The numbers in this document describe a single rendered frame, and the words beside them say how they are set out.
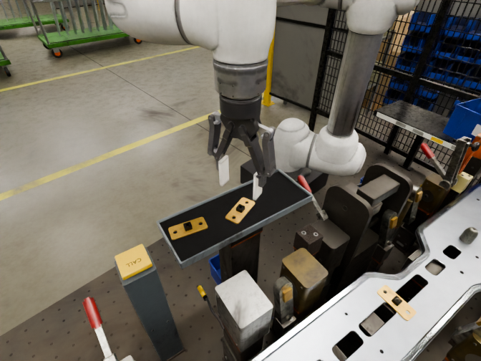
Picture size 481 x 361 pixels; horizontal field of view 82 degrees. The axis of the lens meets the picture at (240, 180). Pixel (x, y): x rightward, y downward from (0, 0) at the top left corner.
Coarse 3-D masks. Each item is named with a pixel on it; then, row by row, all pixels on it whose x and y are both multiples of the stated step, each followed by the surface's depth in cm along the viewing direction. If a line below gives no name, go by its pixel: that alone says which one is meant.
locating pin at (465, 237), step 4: (468, 228) 79; (472, 228) 78; (476, 228) 78; (464, 232) 80; (468, 232) 78; (472, 232) 78; (476, 232) 78; (460, 236) 81; (464, 236) 80; (468, 236) 79; (472, 236) 78; (476, 236) 78; (464, 240) 80; (468, 240) 79; (472, 240) 79
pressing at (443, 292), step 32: (480, 192) 97; (448, 224) 86; (480, 224) 86; (480, 256) 77; (352, 288) 69; (448, 288) 69; (480, 288) 70; (320, 320) 63; (352, 320) 63; (416, 320) 63; (448, 320) 64; (288, 352) 58; (320, 352) 58; (384, 352) 58; (416, 352) 59
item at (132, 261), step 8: (136, 248) 59; (144, 248) 59; (120, 256) 58; (128, 256) 58; (136, 256) 58; (144, 256) 58; (120, 264) 56; (128, 264) 56; (136, 264) 56; (144, 264) 56; (120, 272) 55; (128, 272) 55; (136, 272) 56
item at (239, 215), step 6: (246, 198) 71; (240, 204) 68; (246, 204) 69; (252, 204) 69; (234, 210) 68; (240, 210) 66; (246, 210) 68; (228, 216) 66; (234, 216) 66; (240, 216) 66; (234, 222) 65
